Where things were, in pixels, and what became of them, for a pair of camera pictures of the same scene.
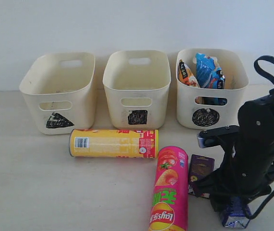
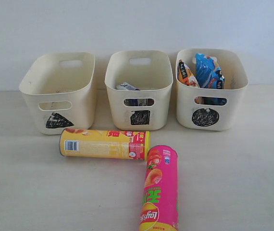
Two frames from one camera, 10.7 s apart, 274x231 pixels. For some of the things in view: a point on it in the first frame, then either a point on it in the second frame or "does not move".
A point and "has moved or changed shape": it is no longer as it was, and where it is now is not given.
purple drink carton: [200, 166] → [131, 102]
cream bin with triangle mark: [60, 89] does not move
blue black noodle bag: [208, 74] does not move
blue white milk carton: [235, 214] → [126, 86]
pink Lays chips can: [169, 210] has moved or changed shape
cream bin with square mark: [136, 83] does not move
